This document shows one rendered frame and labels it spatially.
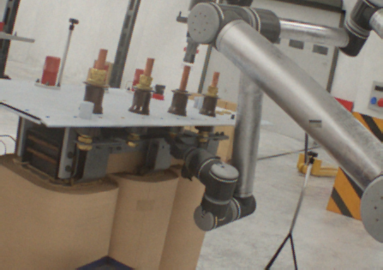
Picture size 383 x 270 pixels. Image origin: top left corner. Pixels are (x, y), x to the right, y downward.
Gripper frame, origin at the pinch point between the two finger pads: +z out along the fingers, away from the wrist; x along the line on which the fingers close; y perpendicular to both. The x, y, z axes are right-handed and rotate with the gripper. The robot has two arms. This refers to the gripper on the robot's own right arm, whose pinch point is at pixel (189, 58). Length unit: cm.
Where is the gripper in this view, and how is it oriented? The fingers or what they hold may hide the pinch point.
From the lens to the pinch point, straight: 192.3
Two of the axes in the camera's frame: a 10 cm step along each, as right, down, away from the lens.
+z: -2.2, 9.7, 1.3
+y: 9.6, 2.4, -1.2
